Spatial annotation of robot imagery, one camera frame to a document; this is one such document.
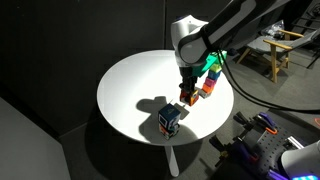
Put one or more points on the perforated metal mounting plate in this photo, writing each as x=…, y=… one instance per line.
x=273, y=146

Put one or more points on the purple and black clamp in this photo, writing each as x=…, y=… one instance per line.
x=241, y=150

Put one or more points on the white table pedestal base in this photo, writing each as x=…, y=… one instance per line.
x=172, y=161

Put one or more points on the magenta embossed soft block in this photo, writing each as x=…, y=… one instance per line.
x=210, y=82

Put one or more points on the black white patterned plush cube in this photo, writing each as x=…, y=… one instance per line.
x=169, y=116

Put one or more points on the blue embossed soft block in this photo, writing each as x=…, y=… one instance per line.
x=214, y=75

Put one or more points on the orange embossed soft block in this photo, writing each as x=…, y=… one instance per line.
x=207, y=88

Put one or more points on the purple clamp with orange trigger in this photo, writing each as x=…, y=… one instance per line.
x=266, y=123

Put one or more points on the green embossed soft block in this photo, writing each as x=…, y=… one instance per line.
x=222, y=57

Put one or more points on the grey embossed soft block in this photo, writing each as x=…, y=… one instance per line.
x=205, y=94

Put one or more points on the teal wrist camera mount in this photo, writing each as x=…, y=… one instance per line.
x=203, y=66

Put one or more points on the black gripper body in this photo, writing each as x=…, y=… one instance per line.
x=188, y=75

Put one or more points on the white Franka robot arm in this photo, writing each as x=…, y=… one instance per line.
x=206, y=33

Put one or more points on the wooden folding chair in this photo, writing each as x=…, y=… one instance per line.
x=275, y=50

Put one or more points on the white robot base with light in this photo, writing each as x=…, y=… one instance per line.
x=300, y=160

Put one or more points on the lime embossed soft block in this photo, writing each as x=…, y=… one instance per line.
x=216, y=68

